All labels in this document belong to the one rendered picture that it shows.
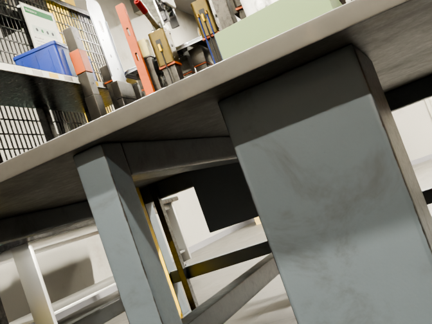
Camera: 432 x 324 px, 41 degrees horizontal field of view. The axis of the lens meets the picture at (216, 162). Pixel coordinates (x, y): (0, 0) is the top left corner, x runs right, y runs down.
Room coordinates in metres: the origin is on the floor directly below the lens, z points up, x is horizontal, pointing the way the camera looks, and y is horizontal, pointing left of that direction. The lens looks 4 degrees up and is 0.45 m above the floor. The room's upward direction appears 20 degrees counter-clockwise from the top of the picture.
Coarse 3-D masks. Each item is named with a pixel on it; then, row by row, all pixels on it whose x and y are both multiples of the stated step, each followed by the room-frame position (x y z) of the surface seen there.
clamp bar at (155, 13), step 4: (144, 0) 1.85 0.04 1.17; (148, 0) 1.84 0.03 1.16; (152, 0) 1.84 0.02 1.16; (148, 4) 1.85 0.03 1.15; (152, 4) 1.84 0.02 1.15; (148, 8) 1.85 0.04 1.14; (152, 8) 1.85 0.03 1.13; (156, 8) 1.85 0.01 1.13; (152, 12) 1.85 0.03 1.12; (156, 12) 1.85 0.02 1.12; (156, 16) 1.85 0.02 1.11; (160, 16) 1.86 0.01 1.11; (156, 20) 1.85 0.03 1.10; (160, 20) 1.85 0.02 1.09; (160, 24) 1.85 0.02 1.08
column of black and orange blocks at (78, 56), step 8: (64, 32) 1.92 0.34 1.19; (72, 32) 1.92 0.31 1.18; (72, 40) 1.92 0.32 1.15; (80, 40) 1.95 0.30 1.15; (72, 48) 1.92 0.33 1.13; (80, 48) 1.93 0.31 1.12; (72, 56) 1.92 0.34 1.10; (80, 56) 1.91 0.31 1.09; (80, 64) 1.92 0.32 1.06; (88, 64) 1.94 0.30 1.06; (80, 72) 1.92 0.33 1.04; (88, 72) 1.93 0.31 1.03; (80, 80) 1.92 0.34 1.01; (88, 80) 1.92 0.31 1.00; (88, 88) 1.92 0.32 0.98; (96, 88) 1.95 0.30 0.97; (88, 96) 1.92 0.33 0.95; (96, 96) 1.92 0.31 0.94; (88, 104) 1.92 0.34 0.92; (96, 104) 1.91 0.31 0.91; (96, 112) 1.92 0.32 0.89; (104, 112) 1.94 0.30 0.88
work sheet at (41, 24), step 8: (24, 8) 2.17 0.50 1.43; (32, 8) 2.23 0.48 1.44; (24, 16) 2.16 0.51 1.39; (32, 16) 2.21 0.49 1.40; (40, 16) 2.27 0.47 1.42; (48, 16) 2.33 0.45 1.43; (32, 24) 2.19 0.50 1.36; (40, 24) 2.25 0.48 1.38; (48, 24) 2.31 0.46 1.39; (56, 24) 2.37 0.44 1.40; (32, 32) 2.17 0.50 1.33; (40, 32) 2.23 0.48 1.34; (48, 32) 2.29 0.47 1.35; (56, 32) 2.35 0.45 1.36; (32, 40) 2.15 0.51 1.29; (40, 40) 2.21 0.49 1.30; (48, 40) 2.27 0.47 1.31; (56, 40) 2.32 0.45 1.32
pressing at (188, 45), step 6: (186, 42) 1.89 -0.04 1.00; (192, 42) 1.88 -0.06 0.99; (198, 42) 1.93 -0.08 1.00; (204, 42) 1.95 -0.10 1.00; (180, 48) 1.89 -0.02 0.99; (186, 48) 1.95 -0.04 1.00; (180, 54) 1.99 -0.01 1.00; (186, 54) 2.02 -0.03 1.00; (156, 60) 1.96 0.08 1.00; (156, 66) 2.04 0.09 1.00; (126, 72) 1.96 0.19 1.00; (132, 72) 2.00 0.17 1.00; (162, 72) 2.14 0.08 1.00; (132, 78) 2.05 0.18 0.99
